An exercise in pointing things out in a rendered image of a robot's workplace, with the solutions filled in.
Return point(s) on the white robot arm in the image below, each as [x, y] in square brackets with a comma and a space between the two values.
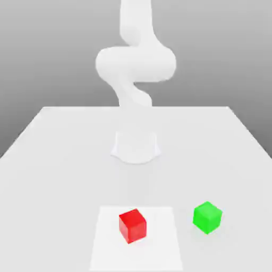
[136, 63]

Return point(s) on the small red cube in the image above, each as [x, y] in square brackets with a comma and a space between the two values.
[132, 226]

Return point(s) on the small green cube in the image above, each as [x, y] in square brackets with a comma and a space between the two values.
[207, 217]

